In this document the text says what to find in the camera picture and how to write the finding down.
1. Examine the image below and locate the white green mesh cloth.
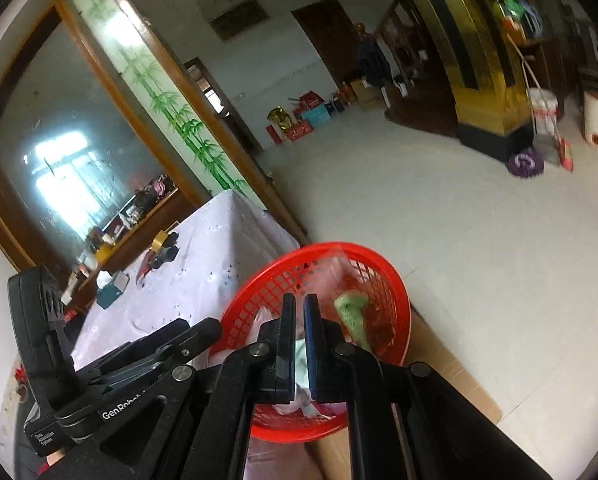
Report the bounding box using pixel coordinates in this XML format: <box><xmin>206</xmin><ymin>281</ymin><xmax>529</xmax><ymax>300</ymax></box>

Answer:
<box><xmin>334</xmin><ymin>290</ymin><xmax>372</xmax><ymax>351</ymax></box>

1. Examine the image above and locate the red shiny snack wrapper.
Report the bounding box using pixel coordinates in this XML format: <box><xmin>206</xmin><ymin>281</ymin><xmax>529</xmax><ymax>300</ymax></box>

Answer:
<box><xmin>363</xmin><ymin>278</ymin><xmax>395</xmax><ymax>358</ymax></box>

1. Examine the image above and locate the red plastic mesh basket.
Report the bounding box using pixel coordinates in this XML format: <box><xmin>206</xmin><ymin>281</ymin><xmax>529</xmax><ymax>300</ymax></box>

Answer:
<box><xmin>211</xmin><ymin>242</ymin><xmax>413</xmax><ymax>444</ymax></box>

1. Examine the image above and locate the teal tissue box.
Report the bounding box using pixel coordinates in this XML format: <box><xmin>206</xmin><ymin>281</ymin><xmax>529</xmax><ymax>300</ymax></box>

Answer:
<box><xmin>96</xmin><ymin>271</ymin><xmax>130</xmax><ymax>310</ymax></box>

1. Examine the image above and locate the lilac floral tablecloth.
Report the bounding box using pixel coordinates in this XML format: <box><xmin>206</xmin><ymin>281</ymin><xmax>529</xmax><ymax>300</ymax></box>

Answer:
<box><xmin>72</xmin><ymin>191</ymin><xmax>299</xmax><ymax>370</ymax></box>

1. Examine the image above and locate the red foil packet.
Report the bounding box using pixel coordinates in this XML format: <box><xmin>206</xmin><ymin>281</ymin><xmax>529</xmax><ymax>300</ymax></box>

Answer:
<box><xmin>135</xmin><ymin>249</ymin><xmax>154</xmax><ymax>285</ymax></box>

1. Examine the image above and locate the black device on table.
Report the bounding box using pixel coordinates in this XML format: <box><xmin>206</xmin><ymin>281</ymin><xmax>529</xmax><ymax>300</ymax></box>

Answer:
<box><xmin>150</xmin><ymin>232</ymin><xmax>178</xmax><ymax>270</ymax></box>

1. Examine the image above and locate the yellow tape roll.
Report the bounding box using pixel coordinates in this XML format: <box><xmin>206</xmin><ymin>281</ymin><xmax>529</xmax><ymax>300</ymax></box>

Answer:
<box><xmin>150</xmin><ymin>230</ymin><xmax>170</xmax><ymax>252</ymax></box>

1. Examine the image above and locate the wooden sideboard counter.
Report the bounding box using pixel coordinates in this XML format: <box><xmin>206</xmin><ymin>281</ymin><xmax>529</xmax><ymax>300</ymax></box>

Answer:
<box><xmin>67</xmin><ymin>188</ymin><xmax>199</xmax><ymax>312</ymax></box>

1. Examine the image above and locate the purple mop head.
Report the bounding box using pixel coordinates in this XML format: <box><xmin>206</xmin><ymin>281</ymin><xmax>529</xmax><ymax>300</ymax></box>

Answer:
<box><xmin>506</xmin><ymin>148</ymin><xmax>545</xmax><ymax>179</ymax></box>

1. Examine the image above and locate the bamboo painted glass panel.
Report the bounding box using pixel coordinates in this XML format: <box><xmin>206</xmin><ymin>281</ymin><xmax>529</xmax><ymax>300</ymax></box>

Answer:
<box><xmin>72</xmin><ymin>0</ymin><xmax>262</xmax><ymax>205</ymax></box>

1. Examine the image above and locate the white bucket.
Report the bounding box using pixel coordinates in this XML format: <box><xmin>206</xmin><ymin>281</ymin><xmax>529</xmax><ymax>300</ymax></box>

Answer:
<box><xmin>528</xmin><ymin>88</ymin><xmax>559</xmax><ymax>136</ymax></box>

